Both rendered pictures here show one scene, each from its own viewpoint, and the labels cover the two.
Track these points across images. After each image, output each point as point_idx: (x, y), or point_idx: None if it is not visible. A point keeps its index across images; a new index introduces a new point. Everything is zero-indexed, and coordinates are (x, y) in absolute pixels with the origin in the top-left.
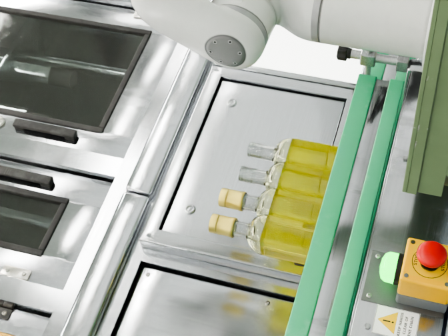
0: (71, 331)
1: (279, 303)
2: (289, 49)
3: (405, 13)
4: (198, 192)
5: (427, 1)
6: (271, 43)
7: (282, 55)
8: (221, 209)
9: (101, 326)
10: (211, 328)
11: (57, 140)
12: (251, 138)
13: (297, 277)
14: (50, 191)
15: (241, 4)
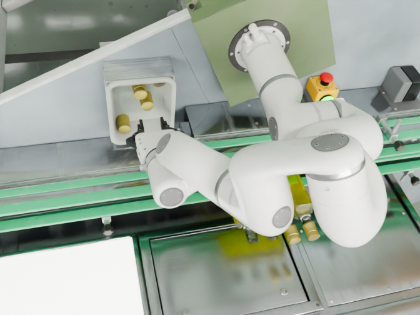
0: (398, 314)
1: (297, 225)
2: (114, 296)
3: (278, 44)
4: (269, 294)
5: (267, 35)
6: (112, 312)
7: (123, 297)
8: (272, 273)
9: (378, 304)
10: (333, 250)
11: None
12: (209, 282)
13: None
14: None
15: (330, 103)
